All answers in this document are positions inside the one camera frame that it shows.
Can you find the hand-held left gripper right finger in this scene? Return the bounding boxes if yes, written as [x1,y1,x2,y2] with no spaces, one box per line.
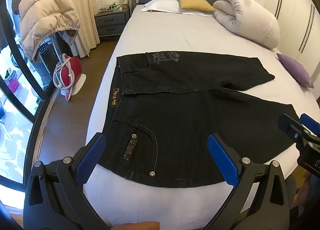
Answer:
[204,133,292,230]

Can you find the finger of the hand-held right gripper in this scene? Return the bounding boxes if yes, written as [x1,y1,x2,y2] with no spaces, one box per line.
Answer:
[277,113,309,147]
[299,113,320,137]

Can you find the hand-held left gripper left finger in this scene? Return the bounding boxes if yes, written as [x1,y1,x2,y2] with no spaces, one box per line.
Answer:
[24,132,111,230]

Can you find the black pants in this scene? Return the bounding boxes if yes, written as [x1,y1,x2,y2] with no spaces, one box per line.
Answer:
[102,51,300,187]

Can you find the person's left hand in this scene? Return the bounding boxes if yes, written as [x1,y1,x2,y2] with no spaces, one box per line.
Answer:
[111,221,160,230]

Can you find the purple cushion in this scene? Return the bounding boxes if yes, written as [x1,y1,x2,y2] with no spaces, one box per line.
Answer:
[276,53,314,88]

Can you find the red steam iron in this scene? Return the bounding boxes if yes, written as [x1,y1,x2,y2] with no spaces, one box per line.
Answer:
[53,54,87,102]

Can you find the white wardrobe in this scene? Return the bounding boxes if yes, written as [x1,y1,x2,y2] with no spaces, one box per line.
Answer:
[262,0,320,88]

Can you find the rolled white duvet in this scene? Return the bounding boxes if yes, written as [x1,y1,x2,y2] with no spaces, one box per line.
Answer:
[213,0,280,50]

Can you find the black perforated chair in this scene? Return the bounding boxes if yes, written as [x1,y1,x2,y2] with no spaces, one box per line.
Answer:
[35,41,60,86]

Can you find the grey hanging cloth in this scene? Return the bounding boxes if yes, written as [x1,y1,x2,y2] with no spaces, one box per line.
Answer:
[58,29,78,45]

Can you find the bed with white sheet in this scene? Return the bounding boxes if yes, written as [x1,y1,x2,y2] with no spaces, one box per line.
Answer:
[82,2,314,230]

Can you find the grey nightstand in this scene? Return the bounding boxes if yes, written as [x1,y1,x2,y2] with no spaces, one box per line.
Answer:
[94,7,131,37]

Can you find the beige puffer jacket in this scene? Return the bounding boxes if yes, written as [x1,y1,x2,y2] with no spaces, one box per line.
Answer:
[18,0,80,61]

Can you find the yellow cushion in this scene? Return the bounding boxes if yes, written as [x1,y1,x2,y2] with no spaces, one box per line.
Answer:
[174,0,216,12]

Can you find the cream curtain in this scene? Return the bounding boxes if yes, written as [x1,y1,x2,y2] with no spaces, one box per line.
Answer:
[66,0,101,58]

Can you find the white pillow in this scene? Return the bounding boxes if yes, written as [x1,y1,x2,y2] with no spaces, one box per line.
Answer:
[141,0,215,18]

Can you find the black window frame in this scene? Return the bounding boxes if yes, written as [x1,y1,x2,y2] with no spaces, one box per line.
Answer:
[0,0,63,193]

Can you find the white wire basket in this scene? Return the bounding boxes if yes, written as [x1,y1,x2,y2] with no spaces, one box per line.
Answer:
[97,0,123,13]

